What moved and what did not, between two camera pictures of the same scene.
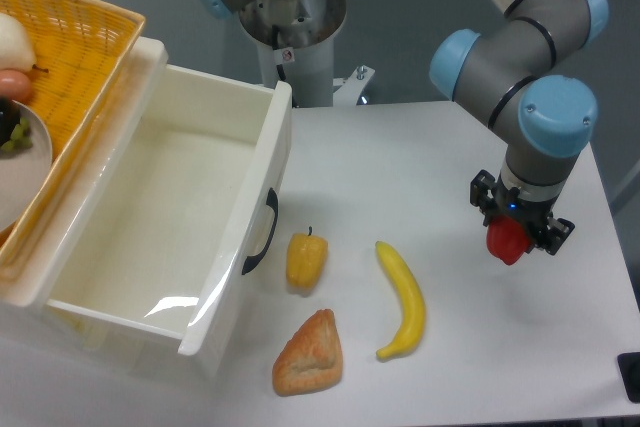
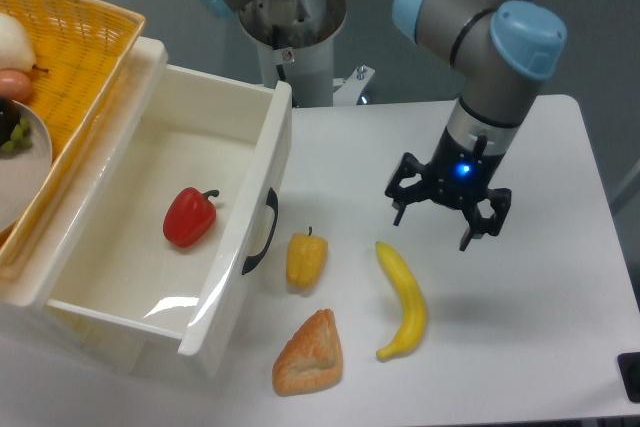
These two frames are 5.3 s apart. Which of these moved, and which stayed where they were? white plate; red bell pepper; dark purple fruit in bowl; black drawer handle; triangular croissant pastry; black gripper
Moved: red bell pepper; black gripper
Stayed: white plate; dark purple fruit in bowl; triangular croissant pastry; black drawer handle
